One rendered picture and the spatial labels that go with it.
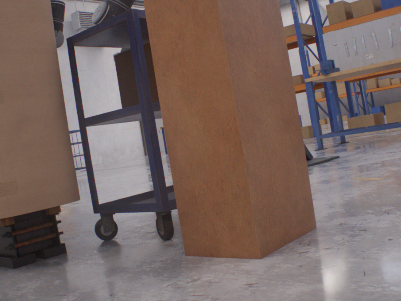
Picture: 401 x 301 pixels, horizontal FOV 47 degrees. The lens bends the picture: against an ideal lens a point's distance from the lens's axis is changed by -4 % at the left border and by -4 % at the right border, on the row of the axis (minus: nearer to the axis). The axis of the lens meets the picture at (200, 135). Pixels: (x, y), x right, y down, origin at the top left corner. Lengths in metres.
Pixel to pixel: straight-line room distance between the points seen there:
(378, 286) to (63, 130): 1.35
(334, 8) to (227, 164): 8.46
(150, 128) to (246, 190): 0.56
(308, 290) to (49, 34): 1.43
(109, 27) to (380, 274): 1.37
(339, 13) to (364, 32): 3.42
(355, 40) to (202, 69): 5.00
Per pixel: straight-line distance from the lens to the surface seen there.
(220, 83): 1.41
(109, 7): 3.82
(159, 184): 1.82
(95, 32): 2.05
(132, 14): 1.88
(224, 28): 1.42
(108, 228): 2.13
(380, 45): 6.25
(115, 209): 2.04
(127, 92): 2.21
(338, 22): 9.59
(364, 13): 9.49
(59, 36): 2.65
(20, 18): 1.97
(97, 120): 2.05
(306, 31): 10.23
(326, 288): 1.13
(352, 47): 6.38
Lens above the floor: 0.38
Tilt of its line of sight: level
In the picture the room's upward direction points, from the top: 9 degrees counter-clockwise
